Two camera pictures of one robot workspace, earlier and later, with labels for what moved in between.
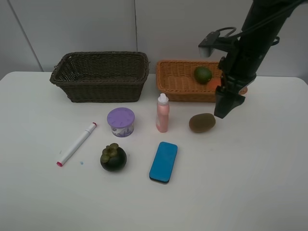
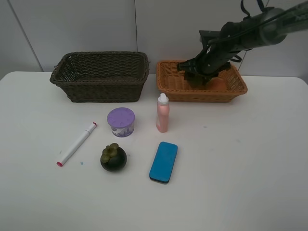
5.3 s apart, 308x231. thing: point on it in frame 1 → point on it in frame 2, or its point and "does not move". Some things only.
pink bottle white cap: x=163 y=113 does not move
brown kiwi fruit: x=201 y=122 → x=198 y=84
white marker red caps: x=77 y=144 does not move
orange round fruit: x=211 y=86 does not move
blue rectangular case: x=163 y=161 does not move
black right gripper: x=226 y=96 → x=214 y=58
